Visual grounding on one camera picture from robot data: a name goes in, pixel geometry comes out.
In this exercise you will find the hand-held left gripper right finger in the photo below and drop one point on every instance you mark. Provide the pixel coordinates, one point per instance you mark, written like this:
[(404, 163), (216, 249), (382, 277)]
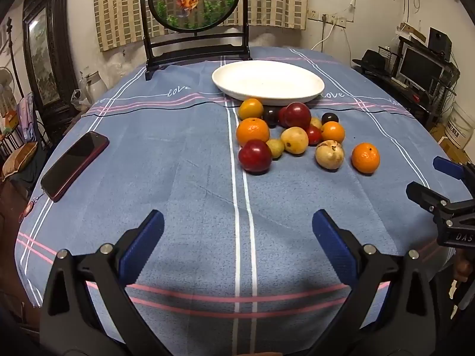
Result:
[(330, 237)]

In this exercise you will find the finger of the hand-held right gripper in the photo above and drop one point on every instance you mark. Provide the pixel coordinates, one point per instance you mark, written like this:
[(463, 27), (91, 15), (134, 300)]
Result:
[(423, 193), (447, 165)]

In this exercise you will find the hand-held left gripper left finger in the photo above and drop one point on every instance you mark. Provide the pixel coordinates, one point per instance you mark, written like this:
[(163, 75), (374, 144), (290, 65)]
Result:
[(144, 244)]

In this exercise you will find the brown spotted round fruit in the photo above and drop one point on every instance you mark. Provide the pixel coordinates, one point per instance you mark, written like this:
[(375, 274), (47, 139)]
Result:
[(329, 154)]

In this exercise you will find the small red cherry tomato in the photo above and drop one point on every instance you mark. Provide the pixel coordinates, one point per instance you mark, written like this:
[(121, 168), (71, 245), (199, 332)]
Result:
[(313, 136)]

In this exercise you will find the large yellow loquat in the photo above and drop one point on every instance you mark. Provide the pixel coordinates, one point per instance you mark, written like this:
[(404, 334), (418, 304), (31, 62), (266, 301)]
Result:
[(294, 140)]

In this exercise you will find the small yellow loquat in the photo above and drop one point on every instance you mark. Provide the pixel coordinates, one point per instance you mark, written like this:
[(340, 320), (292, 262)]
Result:
[(275, 149)]

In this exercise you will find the dark purple plum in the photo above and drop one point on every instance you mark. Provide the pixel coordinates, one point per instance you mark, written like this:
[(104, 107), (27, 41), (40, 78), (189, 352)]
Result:
[(270, 115), (329, 118)]

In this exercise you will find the shiny red plum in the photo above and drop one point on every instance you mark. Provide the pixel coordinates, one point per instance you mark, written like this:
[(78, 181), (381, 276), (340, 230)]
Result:
[(282, 117)]

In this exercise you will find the large orange mandarin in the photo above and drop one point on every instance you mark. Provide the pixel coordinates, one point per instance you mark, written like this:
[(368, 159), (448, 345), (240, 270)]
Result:
[(252, 131)]

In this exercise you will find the yellow-orange mandarin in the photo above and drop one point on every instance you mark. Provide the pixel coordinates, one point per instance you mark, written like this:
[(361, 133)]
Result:
[(251, 108)]

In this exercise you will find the white oval plate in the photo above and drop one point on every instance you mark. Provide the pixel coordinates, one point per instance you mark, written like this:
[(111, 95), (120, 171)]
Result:
[(267, 79)]

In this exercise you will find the white plastic bucket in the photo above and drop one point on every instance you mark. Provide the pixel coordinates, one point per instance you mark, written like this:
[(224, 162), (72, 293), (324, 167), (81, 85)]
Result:
[(460, 129)]

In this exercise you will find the blue striped tablecloth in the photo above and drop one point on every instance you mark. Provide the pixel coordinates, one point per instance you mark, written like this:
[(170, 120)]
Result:
[(167, 193)]

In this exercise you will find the black computer desk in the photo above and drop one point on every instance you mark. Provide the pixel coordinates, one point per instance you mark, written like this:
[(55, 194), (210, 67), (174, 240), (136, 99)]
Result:
[(408, 96)]

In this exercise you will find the computer monitor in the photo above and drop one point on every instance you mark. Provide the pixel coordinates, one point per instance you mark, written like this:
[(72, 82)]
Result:
[(421, 67)]

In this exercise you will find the red smartphone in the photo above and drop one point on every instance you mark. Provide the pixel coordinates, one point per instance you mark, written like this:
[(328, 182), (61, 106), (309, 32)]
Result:
[(74, 165)]

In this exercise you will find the black speaker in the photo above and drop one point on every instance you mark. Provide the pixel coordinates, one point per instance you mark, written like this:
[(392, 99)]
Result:
[(439, 42)]

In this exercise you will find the black hat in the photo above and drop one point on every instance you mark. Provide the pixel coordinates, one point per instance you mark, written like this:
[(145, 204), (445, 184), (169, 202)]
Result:
[(371, 59)]

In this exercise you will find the cardboard piece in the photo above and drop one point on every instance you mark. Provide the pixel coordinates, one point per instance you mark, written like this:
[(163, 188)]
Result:
[(413, 31)]

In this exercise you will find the brown cushion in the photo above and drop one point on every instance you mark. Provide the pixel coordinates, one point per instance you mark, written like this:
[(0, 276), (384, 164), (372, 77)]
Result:
[(20, 159)]

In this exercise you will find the clear plastic bag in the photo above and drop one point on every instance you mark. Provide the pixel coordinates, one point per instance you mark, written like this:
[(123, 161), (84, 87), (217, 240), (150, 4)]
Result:
[(78, 99)]

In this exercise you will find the white kettle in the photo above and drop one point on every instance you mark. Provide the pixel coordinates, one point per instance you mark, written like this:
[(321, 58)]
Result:
[(94, 85)]

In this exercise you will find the dark wooden framed picture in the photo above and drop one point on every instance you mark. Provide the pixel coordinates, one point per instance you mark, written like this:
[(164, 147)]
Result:
[(44, 63)]

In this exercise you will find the white floor fan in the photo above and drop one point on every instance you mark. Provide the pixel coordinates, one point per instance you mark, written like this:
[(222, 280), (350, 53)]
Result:
[(5, 81)]

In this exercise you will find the checked beige curtain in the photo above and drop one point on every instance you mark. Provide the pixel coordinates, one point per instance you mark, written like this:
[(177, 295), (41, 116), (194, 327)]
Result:
[(115, 15)]

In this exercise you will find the round goldfish screen black stand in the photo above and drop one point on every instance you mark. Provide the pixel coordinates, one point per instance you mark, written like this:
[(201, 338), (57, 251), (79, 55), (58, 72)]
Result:
[(193, 0)]

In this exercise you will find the white wall socket strip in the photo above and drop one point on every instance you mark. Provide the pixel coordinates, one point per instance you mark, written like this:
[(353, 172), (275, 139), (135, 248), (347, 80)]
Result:
[(336, 20)]

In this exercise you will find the white wall socket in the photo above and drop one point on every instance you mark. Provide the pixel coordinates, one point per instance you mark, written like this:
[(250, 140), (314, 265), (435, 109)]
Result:
[(314, 14)]

